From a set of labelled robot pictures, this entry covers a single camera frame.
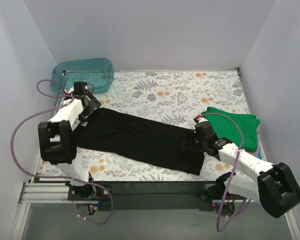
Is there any black t shirt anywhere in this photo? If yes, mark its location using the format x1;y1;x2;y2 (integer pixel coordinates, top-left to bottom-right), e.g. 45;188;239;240
73;108;204;176

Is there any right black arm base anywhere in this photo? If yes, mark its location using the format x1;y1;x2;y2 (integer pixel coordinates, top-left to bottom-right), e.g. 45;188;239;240
195;172;231;200

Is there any blue folded t shirt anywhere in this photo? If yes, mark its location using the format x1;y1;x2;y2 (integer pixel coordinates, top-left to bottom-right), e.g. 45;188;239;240
257;150;263;160

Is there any lilac folded t shirt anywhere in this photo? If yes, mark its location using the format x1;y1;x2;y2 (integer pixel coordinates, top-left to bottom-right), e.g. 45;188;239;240
254;148;261;157

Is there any teal plastic bin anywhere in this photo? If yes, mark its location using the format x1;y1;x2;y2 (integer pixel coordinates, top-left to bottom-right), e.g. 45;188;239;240
50;58;114;94

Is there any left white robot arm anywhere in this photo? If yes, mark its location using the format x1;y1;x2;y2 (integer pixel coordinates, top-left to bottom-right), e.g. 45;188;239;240
38;81;101;200

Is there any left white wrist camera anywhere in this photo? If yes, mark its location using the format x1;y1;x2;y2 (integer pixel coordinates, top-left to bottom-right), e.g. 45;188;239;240
62;87;74;98

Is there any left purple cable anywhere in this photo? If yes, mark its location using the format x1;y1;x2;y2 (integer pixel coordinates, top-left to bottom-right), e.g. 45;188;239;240
10;79;115;225

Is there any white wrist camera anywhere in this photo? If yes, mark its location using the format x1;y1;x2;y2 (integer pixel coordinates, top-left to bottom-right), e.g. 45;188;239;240
193;115;208;124
62;87;74;98

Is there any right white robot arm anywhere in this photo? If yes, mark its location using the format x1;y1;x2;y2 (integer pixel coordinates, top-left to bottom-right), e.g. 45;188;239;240
188;118;300;218

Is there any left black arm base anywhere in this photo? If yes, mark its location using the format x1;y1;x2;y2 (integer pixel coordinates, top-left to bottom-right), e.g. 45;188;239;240
65;182;110;201

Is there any aluminium frame rail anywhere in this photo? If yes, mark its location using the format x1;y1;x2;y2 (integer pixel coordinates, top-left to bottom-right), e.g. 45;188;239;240
11;181;296;240

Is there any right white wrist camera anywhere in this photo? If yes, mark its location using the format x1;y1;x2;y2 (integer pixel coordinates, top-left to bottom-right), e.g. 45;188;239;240
193;115;208;124

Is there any green folded t shirt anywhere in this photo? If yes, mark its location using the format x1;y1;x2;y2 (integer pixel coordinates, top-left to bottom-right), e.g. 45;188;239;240
202;106;261;151

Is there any floral table mat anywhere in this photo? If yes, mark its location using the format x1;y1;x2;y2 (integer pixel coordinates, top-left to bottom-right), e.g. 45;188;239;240
39;70;271;182

